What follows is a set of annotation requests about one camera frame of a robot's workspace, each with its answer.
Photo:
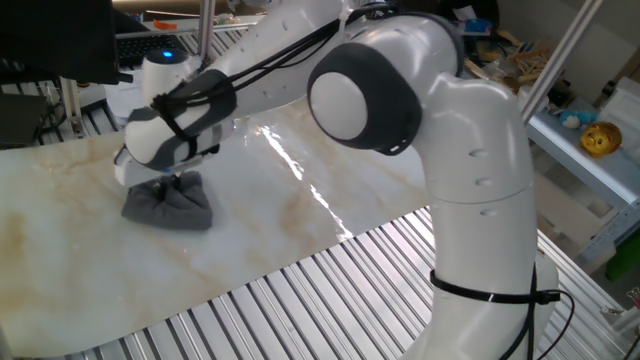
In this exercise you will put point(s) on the printed paper stack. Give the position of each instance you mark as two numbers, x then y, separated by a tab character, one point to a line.
117	97

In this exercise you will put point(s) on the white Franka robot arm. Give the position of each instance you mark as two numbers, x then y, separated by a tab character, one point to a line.
475	200

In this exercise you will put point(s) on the black keyboard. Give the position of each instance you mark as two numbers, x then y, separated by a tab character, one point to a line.
135	47

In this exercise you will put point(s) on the yellow toy figure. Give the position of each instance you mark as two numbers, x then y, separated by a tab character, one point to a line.
600	140

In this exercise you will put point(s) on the small orange object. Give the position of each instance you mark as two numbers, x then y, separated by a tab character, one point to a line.
165	24

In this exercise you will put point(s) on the white plastic box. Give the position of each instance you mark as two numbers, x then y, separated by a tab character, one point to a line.
622	107

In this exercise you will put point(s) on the grey metal shelf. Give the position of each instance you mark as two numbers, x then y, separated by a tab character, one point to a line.
590	170

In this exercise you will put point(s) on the black monitor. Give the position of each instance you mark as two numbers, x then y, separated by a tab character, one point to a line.
55	40

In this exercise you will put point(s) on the aluminium frame post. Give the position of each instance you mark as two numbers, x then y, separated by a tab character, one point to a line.
206	27
565	55
72	107

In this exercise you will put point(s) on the wooden stick pile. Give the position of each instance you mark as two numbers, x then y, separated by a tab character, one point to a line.
530	60

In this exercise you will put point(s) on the green box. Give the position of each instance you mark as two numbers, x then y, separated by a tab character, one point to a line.
625	257

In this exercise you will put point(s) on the black flat box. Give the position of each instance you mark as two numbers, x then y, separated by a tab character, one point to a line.
22	120

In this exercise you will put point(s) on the metal binder clip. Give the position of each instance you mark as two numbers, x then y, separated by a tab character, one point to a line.
634	296

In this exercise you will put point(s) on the blue plush toy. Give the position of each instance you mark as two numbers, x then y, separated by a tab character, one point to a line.
575	119

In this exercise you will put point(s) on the grey cloth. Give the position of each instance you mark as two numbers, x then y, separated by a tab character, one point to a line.
170	207

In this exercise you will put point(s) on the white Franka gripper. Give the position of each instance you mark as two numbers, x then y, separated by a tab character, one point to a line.
130	175

